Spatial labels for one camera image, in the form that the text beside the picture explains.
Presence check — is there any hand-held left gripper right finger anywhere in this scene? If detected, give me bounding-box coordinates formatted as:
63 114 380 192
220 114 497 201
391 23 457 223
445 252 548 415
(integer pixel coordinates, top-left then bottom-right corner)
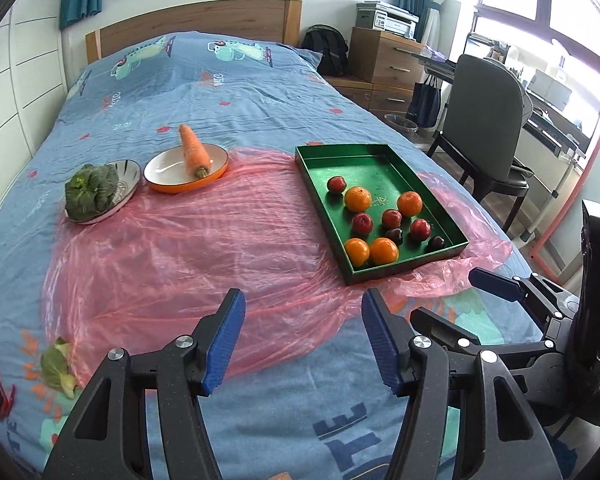
361 287 563 480

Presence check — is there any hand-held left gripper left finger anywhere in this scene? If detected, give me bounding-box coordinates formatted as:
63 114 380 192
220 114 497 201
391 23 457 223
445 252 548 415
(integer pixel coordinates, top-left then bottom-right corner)
42 287 247 480

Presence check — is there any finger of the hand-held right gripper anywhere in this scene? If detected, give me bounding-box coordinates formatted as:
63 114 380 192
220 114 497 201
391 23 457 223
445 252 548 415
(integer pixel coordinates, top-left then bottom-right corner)
468 267 581 333
409 307 566 373

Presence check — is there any orange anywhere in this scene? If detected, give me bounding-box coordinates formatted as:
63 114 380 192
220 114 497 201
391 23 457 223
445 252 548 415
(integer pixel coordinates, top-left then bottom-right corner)
396 191 424 218
344 238 371 267
369 237 400 266
343 186 373 213

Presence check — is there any green rectangular tray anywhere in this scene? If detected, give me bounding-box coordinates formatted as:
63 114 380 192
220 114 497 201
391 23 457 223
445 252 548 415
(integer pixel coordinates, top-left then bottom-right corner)
295 143 470 286

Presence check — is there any pink plastic sheet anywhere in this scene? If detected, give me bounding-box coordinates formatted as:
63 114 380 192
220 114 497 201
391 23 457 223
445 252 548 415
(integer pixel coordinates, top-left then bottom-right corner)
42 147 516 376

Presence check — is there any desk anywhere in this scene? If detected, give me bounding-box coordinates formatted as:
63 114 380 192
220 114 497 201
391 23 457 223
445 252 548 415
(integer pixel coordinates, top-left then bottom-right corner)
420 50 596 201

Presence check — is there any grey chair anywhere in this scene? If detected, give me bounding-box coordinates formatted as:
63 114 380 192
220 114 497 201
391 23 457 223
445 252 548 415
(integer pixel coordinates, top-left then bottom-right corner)
426 54 536 233

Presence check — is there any green cabbage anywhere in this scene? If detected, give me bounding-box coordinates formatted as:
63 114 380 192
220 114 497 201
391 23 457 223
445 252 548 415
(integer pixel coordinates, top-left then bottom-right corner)
40 337 78 400

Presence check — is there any orange-rimmed white plate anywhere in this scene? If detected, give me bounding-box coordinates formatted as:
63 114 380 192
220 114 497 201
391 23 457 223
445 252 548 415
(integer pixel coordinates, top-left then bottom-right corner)
143 144 230 195

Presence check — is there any mesh waste bin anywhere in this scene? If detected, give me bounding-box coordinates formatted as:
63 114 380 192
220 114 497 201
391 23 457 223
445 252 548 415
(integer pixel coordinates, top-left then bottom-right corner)
384 114 420 136

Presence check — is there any patterned white plate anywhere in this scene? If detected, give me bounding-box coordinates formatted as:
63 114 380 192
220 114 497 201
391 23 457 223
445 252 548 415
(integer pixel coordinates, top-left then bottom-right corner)
67 159 142 225

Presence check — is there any carrot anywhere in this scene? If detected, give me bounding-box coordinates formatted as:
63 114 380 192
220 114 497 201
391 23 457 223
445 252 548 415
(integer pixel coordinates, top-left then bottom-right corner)
179 124 212 179

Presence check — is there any dark blue bag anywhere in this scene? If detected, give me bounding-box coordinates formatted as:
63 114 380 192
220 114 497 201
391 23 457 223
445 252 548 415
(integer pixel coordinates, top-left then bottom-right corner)
406 75 442 130

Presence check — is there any bok choy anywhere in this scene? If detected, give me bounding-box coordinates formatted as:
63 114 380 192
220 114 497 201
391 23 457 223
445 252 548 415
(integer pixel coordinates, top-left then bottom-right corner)
64 163 120 222

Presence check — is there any wooden dresser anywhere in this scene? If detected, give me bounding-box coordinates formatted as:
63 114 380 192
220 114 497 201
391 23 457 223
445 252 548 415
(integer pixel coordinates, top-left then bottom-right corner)
325 27 426 118

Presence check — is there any white printer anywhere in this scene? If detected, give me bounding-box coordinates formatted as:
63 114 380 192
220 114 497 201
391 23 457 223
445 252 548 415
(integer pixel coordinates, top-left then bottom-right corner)
356 2 420 40

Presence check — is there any black backpack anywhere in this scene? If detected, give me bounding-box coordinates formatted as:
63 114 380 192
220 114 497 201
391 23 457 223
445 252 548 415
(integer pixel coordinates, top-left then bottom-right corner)
301 25 350 78

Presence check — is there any wooden headboard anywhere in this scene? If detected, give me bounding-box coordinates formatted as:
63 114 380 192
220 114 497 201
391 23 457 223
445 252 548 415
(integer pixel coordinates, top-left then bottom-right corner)
85 0 303 61

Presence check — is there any white wardrobe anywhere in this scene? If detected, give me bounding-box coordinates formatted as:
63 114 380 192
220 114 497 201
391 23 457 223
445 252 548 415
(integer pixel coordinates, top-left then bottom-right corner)
0 5 68 181

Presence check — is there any pink frame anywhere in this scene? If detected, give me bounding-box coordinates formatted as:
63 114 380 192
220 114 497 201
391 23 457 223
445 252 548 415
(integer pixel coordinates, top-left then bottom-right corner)
530 55 600 261

